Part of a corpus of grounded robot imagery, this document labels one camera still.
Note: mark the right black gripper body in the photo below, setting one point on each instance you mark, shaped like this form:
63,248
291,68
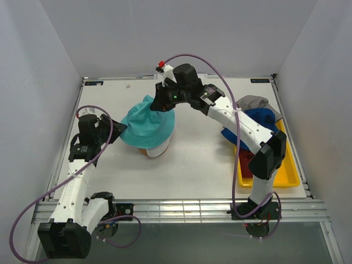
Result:
175,95

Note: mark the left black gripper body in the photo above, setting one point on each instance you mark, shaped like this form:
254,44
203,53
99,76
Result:
101,137

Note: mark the teal bucket hat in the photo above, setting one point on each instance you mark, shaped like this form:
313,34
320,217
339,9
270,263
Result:
147,129

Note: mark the white bucket hat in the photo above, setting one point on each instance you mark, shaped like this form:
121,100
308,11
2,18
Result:
166,142

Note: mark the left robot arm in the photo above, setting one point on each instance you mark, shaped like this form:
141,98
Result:
67,234

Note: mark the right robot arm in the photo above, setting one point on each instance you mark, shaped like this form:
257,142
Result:
182,85

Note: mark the wooden hat stand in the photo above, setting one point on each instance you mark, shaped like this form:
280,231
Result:
153,152

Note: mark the grey cap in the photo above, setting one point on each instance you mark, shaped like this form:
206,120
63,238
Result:
252,101

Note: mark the dark red hat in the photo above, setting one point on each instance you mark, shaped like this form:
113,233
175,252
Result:
245,156

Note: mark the blue bucket hat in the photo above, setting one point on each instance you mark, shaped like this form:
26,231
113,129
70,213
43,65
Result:
264,115

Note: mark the yellow plastic tray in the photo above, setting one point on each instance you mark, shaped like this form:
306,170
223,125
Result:
286,177

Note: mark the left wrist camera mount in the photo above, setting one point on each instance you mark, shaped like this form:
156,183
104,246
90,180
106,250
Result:
85,111

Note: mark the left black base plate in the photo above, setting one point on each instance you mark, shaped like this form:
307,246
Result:
120,209

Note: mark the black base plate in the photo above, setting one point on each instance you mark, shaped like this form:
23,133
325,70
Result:
120,209
269,210

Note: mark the aluminium front rail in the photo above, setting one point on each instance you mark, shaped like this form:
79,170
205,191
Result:
215,211

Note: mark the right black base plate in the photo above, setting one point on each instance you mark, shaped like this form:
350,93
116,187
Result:
269,210

